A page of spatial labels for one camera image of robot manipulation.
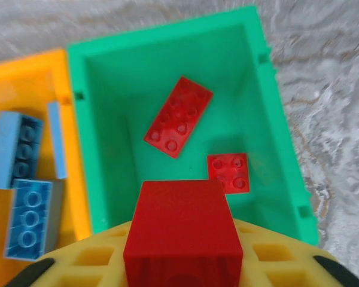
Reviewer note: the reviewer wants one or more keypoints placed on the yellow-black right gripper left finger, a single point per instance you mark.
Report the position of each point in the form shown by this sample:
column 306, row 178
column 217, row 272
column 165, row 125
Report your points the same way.
column 86, row 260

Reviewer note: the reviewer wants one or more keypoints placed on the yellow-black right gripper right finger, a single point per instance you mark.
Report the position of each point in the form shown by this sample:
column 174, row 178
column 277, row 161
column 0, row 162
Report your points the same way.
column 281, row 263

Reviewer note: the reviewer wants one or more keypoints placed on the red tall square lego brick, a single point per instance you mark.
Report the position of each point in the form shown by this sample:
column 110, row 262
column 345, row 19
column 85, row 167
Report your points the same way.
column 182, row 221

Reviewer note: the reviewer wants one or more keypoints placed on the red two-by-four lego brick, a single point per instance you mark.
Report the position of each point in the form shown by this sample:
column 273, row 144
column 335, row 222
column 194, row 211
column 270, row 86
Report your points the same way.
column 179, row 116

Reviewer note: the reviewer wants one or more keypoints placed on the blue two-by-four lego brick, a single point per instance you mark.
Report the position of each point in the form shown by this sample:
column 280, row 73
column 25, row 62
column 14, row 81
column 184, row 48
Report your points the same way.
column 57, row 140
column 30, row 218
column 15, row 149

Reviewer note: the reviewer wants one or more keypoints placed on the red two-by-two lego brick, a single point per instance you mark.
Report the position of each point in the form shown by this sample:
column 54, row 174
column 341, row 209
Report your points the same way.
column 228, row 173

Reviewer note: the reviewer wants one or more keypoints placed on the green plastic bin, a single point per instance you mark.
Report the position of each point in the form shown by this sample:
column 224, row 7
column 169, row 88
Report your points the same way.
column 107, row 89

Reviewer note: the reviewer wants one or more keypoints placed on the yellow plastic bin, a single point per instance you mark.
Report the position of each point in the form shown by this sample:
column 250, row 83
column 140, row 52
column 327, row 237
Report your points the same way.
column 27, row 83

